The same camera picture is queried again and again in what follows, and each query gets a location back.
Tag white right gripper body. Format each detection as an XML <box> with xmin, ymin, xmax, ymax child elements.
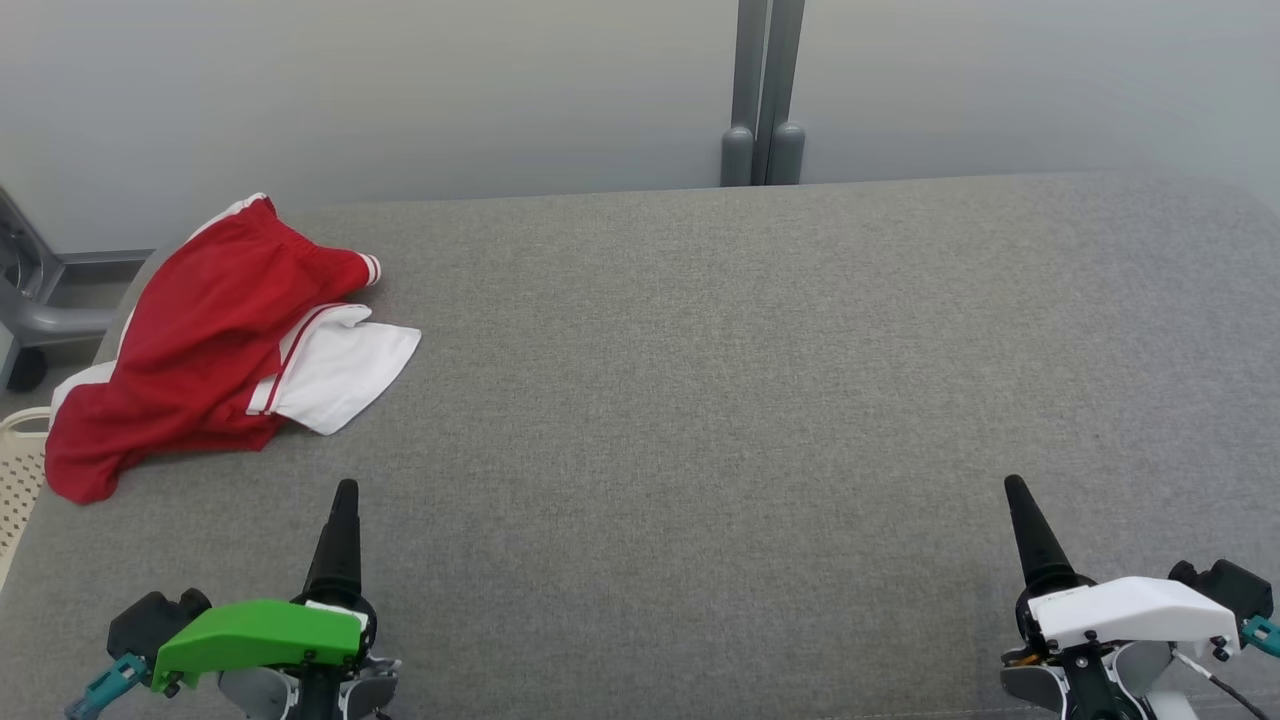
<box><xmin>1016</xmin><ymin>576</ymin><xmax>1242</xmax><ymax>658</ymax></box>

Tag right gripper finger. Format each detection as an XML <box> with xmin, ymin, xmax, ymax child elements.
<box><xmin>1003</xmin><ymin>474</ymin><xmax>1097</xmax><ymax>601</ymax></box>

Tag grey metal frame leg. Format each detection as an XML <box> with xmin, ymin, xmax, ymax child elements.
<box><xmin>0</xmin><ymin>185</ymin><xmax>156</xmax><ymax>346</ymax></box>

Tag grey metal partition post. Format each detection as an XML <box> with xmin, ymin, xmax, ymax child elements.
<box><xmin>720</xmin><ymin>0</ymin><xmax>771</xmax><ymax>188</ymax></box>
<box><xmin>766</xmin><ymin>0</ymin><xmax>807</xmax><ymax>187</ymax></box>

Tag red shorts with white stripes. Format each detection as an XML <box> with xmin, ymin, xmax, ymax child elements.
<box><xmin>45</xmin><ymin>193</ymin><xmax>383</xmax><ymax>506</ymax></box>

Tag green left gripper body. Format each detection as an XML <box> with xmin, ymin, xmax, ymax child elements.
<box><xmin>150</xmin><ymin>597</ymin><xmax>379</xmax><ymax>698</ymax></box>

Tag black caster wheel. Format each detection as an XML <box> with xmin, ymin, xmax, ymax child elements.
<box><xmin>5</xmin><ymin>345</ymin><xmax>48</xmax><ymax>393</ymax></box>

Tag left cable with teal plug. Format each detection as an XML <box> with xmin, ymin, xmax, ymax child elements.
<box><xmin>65</xmin><ymin>652</ymin><xmax>149</xmax><ymax>720</ymax></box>

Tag beige perforated laundry basket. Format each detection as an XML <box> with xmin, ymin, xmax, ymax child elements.
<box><xmin>0</xmin><ymin>407</ymin><xmax>53</xmax><ymax>591</ymax></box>

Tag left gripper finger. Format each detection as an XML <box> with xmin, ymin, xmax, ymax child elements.
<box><xmin>303</xmin><ymin>478</ymin><xmax>363</xmax><ymax>603</ymax></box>

